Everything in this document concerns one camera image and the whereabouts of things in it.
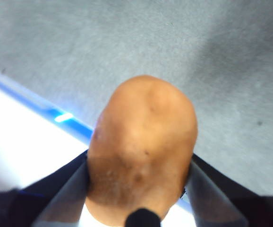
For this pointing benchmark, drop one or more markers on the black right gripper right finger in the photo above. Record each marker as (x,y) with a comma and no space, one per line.
(221,201)

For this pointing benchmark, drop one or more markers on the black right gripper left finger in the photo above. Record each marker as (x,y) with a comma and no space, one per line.
(49,201)

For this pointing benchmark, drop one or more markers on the brown potato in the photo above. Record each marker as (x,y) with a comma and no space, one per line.
(141,142)

